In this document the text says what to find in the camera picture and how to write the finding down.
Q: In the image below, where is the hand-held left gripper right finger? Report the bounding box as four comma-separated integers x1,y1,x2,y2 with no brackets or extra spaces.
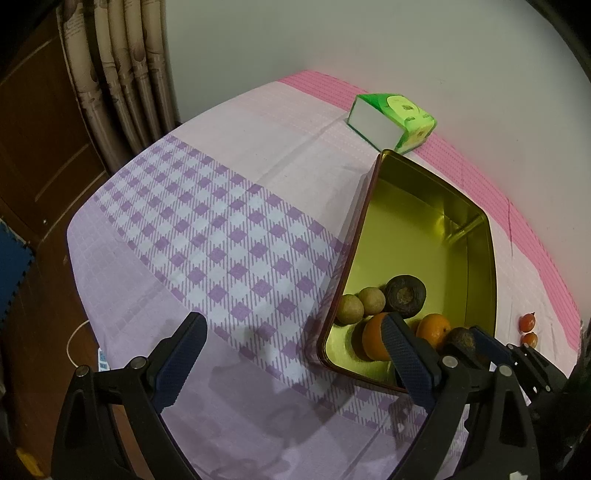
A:
381,311,541,480

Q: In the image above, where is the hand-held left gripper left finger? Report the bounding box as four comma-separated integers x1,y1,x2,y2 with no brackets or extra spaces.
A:
51,311,208,480

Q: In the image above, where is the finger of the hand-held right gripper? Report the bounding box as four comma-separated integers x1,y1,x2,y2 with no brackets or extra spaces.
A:
470,325,568,398

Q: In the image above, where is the orange tangerine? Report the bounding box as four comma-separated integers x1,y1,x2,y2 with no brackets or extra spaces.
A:
416,314,452,349
361,312,393,361

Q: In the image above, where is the dark brown fruit with scar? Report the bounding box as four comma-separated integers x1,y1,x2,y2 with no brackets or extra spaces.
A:
384,274,427,318

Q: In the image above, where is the tan longan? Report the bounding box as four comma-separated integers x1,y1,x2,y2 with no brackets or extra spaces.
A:
359,287,386,317
334,294,365,325

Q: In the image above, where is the gold and maroon tin box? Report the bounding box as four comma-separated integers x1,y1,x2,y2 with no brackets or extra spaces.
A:
316,148,498,393

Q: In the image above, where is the pink foam mat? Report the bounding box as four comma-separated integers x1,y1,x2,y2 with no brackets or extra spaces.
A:
279,70,580,349

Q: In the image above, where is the purple checked tablecloth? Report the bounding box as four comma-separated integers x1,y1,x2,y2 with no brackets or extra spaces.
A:
66,80,580,480

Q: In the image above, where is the blue foam mat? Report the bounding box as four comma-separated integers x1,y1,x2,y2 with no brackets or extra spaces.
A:
0,222,35,324

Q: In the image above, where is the green tissue pack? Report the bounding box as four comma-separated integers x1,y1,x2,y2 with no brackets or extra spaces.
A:
347,92,437,154

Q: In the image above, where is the brown wooden cabinet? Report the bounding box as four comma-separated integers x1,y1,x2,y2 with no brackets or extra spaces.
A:
0,28,112,259

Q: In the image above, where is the beige patterned curtain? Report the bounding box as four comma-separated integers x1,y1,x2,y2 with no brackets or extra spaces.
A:
55,0,181,174

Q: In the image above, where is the white cable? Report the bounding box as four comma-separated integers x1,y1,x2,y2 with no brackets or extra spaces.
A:
66,318,93,370

